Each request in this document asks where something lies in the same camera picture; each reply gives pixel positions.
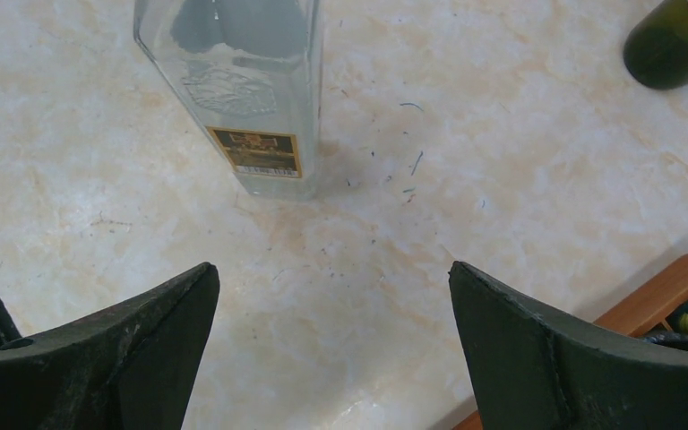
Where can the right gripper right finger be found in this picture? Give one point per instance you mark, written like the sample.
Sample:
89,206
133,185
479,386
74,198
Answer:
533,366

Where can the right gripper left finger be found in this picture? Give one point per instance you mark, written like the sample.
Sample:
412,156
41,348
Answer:
129,366

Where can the clear tall glass bottle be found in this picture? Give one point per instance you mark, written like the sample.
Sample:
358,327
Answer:
250,75

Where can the green bottle grey capsule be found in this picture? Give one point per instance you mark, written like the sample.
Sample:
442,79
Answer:
655,52

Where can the orange compartment tray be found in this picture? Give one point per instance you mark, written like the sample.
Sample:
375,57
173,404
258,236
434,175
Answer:
644,310

